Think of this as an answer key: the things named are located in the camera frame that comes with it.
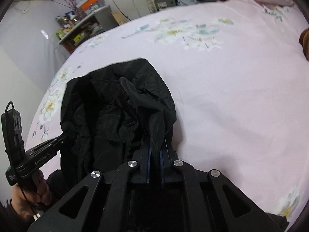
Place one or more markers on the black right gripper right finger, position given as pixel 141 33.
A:
pixel 194 200

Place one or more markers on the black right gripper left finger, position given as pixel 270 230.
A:
pixel 113 201

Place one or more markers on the black puffer jacket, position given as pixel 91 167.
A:
pixel 109 114

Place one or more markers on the person's left hand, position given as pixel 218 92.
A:
pixel 21 199

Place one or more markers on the pink floral bed sheet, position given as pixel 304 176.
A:
pixel 239 79

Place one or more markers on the wooden storage shelf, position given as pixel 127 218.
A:
pixel 97 22

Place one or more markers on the orange plastic box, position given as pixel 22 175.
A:
pixel 91 4

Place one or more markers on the brown plush blanket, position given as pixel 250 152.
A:
pixel 304 41

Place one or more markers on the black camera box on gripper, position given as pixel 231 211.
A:
pixel 12 133

